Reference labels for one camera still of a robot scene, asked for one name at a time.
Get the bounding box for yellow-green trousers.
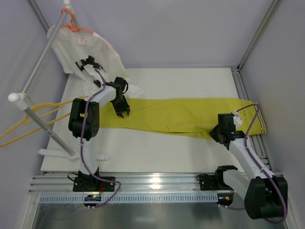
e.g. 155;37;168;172
100;98;267;139

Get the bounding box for yellow velvet hanger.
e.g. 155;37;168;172
0;92;88;147

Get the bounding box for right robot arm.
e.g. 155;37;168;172
209;113;288;223

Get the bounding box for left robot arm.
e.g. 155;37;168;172
68;77;130;192

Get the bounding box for orange plastic hanger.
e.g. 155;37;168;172
61;8;94;34

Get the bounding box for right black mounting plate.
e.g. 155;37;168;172
196;174;233;191

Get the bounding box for black mounting plate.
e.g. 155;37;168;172
70;172;115;192
196;174;233;191

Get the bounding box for white printed t-shirt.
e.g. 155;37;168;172
51;27;143;98

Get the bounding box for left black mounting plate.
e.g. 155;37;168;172
70;172;115;192

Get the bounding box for grey clothes rack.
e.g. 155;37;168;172
8;0;80;161

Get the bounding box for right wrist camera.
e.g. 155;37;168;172
232;110;243;128

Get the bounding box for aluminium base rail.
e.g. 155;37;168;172
28;173;289;194

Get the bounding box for slotted cable duct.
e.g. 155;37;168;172
39;193;218;204

